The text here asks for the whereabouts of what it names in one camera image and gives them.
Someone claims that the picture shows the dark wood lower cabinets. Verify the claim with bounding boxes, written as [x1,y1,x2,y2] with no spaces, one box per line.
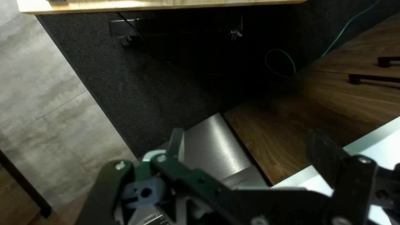
[225,14,400,184]

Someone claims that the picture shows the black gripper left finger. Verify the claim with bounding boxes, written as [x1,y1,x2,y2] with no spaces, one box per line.
[75,129,272,225]

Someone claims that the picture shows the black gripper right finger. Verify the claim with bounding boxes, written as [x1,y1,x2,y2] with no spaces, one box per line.
[306,130,400,225]

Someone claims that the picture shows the teal cable on floor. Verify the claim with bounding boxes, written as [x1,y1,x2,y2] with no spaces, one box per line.
[264,0,382,80]

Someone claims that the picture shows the light wooden table edge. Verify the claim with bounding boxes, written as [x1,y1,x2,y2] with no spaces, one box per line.
[16,0,307,15]

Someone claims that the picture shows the black cabinet handle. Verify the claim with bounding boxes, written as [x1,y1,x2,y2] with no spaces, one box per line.
[377,56,400,68]
[349,74,400,85]

